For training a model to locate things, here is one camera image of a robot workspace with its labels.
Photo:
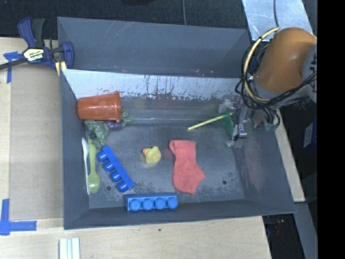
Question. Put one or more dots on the red cloth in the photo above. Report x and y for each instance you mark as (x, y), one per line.
(186, 169)

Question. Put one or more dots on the light green plastic spoon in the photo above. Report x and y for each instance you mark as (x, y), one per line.
(93, 182)

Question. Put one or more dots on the blue toy building block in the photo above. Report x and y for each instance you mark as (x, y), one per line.
(151, 202)
(116, 166)

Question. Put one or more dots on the orange plastic cup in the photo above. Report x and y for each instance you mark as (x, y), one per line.
(98, 106)

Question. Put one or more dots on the yellow rubber duck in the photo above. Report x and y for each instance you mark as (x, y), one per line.
(152, 155)

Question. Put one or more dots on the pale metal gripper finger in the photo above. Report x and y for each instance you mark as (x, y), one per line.
(239, 135)
(227, 105)

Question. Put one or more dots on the purple toy grapes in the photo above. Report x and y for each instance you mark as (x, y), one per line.
(113, 125)

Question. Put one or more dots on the green toy leafy vine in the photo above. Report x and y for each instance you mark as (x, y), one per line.
(99, 131)

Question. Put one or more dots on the grey metal bin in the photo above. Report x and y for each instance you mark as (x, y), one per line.
(151, 47)

